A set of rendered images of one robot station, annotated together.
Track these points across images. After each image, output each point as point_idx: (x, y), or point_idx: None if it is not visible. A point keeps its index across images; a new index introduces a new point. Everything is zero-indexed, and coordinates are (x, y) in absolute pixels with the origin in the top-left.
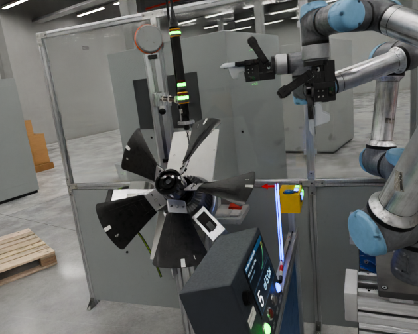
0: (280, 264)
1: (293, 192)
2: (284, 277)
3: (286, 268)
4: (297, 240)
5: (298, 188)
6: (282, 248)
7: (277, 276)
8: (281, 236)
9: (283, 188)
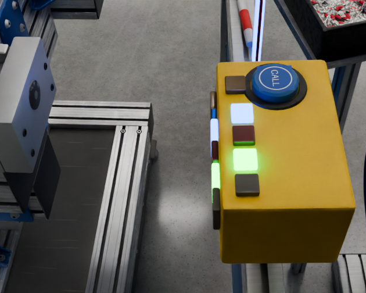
0: (249, 28)
1: (248, 79)
2: (233, 7)
3: (233, 35)
4: (243, 277)
5: (233, 127)
6: (253, 34)
7: (251, 9)
8: (255, 6)
9: (320, 140)
